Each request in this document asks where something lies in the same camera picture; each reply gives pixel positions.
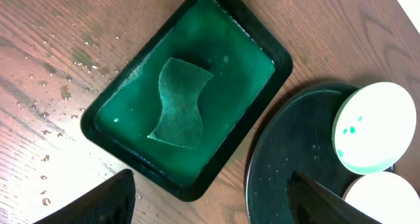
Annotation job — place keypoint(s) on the pale green plate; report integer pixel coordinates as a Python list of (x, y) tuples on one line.
[(374, 127)]

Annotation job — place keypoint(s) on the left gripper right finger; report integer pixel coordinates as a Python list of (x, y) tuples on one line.
[(310, 202)]

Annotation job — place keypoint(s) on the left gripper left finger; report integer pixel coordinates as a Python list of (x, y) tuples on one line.
[(113, 201)]

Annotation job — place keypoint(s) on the black rectangular water tray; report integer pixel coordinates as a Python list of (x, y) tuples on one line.
[(248, 67)]

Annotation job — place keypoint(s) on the green sponge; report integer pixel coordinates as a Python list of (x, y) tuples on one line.
[(180, 84)]

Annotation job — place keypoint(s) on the white plate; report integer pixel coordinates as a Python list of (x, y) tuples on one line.
[(384, 196)]

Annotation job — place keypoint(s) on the round black tray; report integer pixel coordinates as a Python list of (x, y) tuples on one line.
[(297, 138)]

